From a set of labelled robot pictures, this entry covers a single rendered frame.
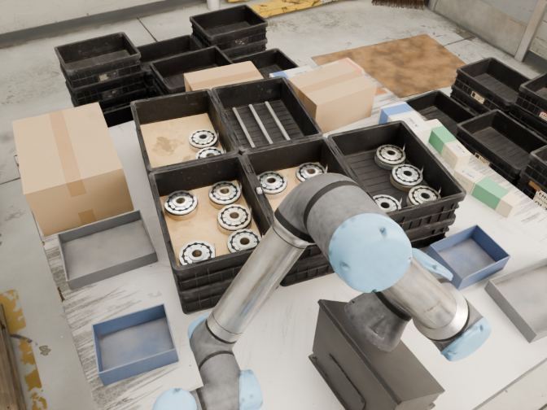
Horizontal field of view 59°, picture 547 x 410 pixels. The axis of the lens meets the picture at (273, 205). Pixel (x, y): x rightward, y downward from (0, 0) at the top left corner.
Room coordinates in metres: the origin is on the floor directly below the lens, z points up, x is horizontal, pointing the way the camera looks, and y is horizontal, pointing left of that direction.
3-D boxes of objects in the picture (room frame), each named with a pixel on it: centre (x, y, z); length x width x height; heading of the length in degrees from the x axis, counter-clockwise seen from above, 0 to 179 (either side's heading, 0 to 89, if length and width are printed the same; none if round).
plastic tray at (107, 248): (0.97, 0.53, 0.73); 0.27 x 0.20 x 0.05; 116
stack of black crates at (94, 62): (2.44, 1.00, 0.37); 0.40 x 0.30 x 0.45; 122
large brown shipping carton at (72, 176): (1.27, 0.71, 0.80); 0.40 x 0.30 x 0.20; 26
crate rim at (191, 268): (0.97, 0.18, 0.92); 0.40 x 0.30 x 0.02; 21
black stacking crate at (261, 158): (1.08, -0.10, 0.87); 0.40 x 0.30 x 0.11; 21
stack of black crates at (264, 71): (2.52, 0.10, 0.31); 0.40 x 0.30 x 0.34; 121
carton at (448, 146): (1.55, -0.68, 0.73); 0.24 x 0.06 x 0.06; 22
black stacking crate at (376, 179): (1.19, -0.38, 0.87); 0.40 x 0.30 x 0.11; 21
